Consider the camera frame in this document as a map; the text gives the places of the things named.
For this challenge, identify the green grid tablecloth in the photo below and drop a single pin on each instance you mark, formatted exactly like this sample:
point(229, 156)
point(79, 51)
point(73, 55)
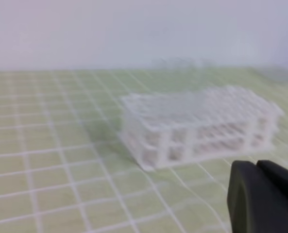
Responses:
point(64, 170)

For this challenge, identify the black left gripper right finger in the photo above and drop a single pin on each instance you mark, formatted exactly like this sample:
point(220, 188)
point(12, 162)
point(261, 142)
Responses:
point(277, 175)

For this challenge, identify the white plastic test tube rack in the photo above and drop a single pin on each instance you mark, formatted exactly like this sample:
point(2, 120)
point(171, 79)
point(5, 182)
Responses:
point(163, 130)

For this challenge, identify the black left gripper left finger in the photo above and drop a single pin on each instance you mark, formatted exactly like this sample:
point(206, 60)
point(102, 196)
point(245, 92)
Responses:
point(255, 205)

